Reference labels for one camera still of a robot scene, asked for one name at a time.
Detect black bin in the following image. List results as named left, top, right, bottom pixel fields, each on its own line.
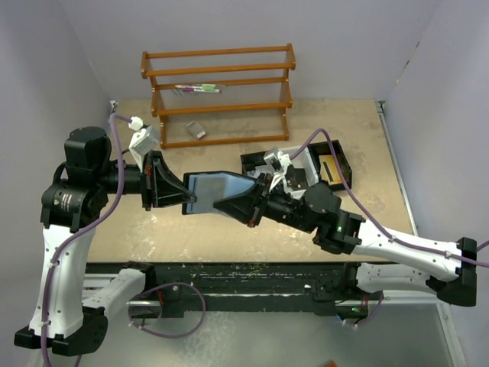
left=309, top=140, right=352, bottom=192
left=240, top=151, right=274, bottom=179

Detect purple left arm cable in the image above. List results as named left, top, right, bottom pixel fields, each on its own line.
left=40, top=113, right=138, bottom=367

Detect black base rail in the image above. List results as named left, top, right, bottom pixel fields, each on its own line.
left=86, top=260, right=387, bottom=320

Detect wooden three-tier rack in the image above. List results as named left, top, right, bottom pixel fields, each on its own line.
left=140, top=43, right=296, bottom=149

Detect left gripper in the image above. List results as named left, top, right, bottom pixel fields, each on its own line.
left=95, top=148, right=196, bottom=211

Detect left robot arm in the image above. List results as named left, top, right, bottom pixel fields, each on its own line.
left=14, top=125, right=195, bottom=356

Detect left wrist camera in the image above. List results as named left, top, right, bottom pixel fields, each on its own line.
left=128, top=116, right=160, bottom=171

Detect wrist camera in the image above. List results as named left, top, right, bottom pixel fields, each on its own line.
left=264, top=148, right=292, bottom=190
left=128, top=116, right=160, bottom=171

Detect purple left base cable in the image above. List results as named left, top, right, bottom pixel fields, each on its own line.
left=128, top=281, right=206, bottom=338

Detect black left bin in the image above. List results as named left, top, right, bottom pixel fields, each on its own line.
left=240, top=151, right=274, bottom=179

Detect black right bin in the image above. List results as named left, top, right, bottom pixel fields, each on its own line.
left=309, top=140, right=352, bottom=192

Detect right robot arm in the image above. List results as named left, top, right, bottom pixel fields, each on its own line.
left=213, top=176, right=477, bottom=307

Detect white middle bin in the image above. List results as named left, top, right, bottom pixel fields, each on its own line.
left=283, top=148, right=319, bottom=199

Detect dark credit card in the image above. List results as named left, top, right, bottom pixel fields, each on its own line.
left=285, top=166, right=309, bottom=191

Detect coloured pens on rack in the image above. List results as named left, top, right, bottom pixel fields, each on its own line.
left=173, top=83, right=225, bottom=96

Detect small grey box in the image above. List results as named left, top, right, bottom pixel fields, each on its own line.
left=186, top=121, right=206, bottom=140

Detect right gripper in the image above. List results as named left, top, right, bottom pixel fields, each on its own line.
left=215, top=172, right=316, bottom=233

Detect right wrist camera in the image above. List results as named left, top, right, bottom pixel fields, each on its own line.
left=264, top=148, right=292, bottom=190

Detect wooden block in bin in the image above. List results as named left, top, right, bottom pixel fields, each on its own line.
left=319, top=154, right=342, bottom=185

